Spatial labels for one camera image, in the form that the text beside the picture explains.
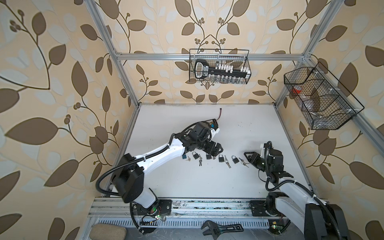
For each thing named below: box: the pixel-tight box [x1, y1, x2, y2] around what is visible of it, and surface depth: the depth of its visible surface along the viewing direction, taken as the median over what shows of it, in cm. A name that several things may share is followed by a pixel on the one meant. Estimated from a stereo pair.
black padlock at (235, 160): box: [231, 155, 240, 164], surface depth 93 cm
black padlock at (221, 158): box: [218, 153, 225, 163], surface depth 93 cm
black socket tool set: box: [194, 59, 251, 79], surface depth 85 cm
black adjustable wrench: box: [201, 220, 244, 240], surface depth 70 cm
